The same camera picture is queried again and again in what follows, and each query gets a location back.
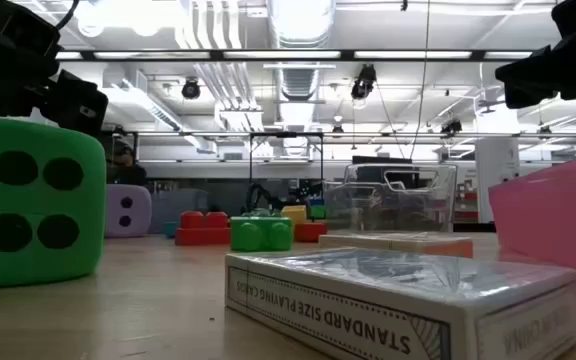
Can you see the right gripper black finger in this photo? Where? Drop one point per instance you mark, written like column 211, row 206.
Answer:
column 533, row 80

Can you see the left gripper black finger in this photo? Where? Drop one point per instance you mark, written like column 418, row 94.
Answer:
column 78, row 105

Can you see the green foam die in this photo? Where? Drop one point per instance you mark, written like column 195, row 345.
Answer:
column 33, row 200

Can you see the purple foam die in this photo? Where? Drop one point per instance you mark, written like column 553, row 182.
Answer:
column 135, row 220

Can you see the small teal toy brick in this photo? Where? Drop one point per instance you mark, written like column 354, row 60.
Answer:
column 169, row 230

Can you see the red two-stud toy brick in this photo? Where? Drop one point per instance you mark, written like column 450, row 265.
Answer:
column 203, row 235

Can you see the clear plastic bin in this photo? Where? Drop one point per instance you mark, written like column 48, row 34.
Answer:
column 393, row 200

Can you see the short green toy brick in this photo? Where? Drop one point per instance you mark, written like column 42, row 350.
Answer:
column 260, row 240

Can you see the yellow-orange toy brick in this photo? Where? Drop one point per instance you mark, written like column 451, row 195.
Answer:
column 295, row 214

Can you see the small red toy brick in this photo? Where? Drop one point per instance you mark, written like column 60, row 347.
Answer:
column 310, row 232

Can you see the white boxed playing card deck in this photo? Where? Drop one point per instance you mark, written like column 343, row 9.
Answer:
column 368, row 300

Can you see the background black robot arm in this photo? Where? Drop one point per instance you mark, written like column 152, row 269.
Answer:
column 258, row 197

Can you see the person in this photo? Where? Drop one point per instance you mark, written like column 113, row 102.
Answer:
column 128, row 170

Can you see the white pillar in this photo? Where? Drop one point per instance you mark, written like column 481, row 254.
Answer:
column 498, row 175

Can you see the black ceiling spotlight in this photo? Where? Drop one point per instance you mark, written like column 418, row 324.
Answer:
column 191, row 89
column 364, row 82

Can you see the pink plastic bin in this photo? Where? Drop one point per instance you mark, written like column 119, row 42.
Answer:
column 553, row 220

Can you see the grey translucent plastic bin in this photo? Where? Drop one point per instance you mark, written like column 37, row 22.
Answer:
column 178, row 205

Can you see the black background monitor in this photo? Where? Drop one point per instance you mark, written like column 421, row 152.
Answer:
column 378, row 159

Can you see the long ceiling light bar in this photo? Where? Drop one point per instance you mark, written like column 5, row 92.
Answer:
column 288, row 55

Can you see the green background box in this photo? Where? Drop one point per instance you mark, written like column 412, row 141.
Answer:
column 318, row 212

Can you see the black aluminium table frame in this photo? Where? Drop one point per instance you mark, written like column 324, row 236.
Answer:
column 473, row 227

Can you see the black background stand frame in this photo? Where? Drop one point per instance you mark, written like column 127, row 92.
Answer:
column 286, row 134

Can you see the silver ventilation duct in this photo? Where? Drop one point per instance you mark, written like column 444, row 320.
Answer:
column 300, row 25

